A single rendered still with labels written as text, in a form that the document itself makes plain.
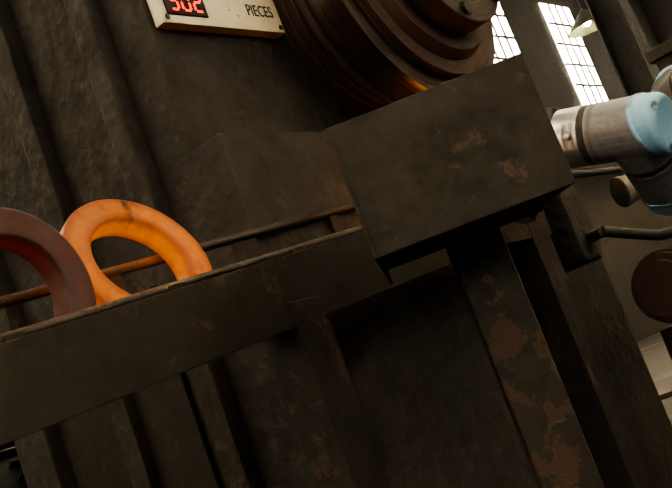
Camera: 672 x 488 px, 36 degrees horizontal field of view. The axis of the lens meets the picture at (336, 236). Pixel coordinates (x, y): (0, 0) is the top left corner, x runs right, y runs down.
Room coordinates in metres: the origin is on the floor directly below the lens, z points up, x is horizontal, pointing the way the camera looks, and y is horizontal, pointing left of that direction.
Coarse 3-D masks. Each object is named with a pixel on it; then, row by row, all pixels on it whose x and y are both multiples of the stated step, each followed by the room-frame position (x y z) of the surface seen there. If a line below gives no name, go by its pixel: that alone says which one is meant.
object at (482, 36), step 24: (360, 0) 1.50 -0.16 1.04; (384, 0) 1.52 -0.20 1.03; (384, 24) 1.52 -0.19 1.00; (408, 24) 1.54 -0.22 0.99; (408, 48) 1.55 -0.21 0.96; (432, 48) 1.59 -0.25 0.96; (456, 48) 1.62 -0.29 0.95; (480, 48) 1.72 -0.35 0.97; (432, 72) 1.61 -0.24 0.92; (456, 72) 1.64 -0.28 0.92
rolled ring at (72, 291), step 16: (0, 208) 0.97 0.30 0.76; (0, 224) 0.96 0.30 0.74; (16, 224) 0.98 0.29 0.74; (32, 224) 0.99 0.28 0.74; (48, 224) 1.01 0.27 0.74; (0, 240) 0.97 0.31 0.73; (16, 240) 0.98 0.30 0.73; (32, 240) 0.99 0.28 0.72; (48, 240) 1.00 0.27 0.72; (64, 240) 1.02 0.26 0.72; (32, 256) 1.00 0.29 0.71; (48, 256) 1.00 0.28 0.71; (64, 256) 1.01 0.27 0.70; (48, 272) 1.01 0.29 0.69; (64, 272) 1.01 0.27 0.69; (80, 272) 1.02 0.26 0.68; (48, 288) 1.02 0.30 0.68; (64, 288) 1.01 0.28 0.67; (80, 288) 1.02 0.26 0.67; (64, 304) 1.01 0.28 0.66; (80, 304) 1.01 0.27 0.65; (96, 304) 1.03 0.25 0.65
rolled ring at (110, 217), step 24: (72, 216) 1.09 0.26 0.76; (96, 216) 1.11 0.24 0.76; (120, 216) 1.13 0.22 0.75; (144, 216) 1.16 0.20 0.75; (72, 240) 1.07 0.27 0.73; (144, 240) 1.17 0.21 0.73; (168, 240) 1.16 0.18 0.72; (192, 240) 1.18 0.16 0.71; (96, 264) 1.07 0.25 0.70; (168, 264) 1.18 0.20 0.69; (192, 264) 1.16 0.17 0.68; (96, 288) 1.05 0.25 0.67; (120, 288) 1.07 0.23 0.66
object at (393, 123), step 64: (512, 64) 0.96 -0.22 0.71; (384, 128) 0.96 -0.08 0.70; (448, 128) 0.96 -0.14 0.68; (512, 128) 0.96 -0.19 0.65; (384, 192) 0.97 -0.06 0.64; (448, 192) 0.96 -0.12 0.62; (512, 192) 0.96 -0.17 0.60; (384, 256) 0.98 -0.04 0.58; (512, 320) 1.08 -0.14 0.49; (512, 384) 1.09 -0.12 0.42; (576, 448) 1.08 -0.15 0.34
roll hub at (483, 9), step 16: (416, 0) 1.54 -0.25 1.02; (432, 0) 1.53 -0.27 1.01; (448, 0) 1.55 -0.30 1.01; (464, 0) 1.61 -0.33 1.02; (480, 0) 1.63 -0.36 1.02; (432, 16) 1.56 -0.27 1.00; (448, 16) 1.56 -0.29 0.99; (464, 16) 1.57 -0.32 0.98; (480, 16) 1.61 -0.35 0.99; (448, 32) 1.61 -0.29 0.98; (464, 32) 1.63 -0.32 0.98
